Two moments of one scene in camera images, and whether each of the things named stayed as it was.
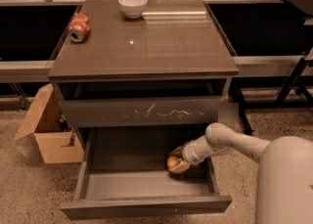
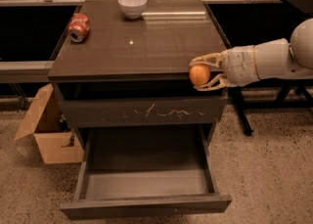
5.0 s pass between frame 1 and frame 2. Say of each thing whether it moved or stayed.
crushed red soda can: stayed
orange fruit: moved
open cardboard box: stayed
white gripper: moved
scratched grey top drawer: stayed
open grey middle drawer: stayed
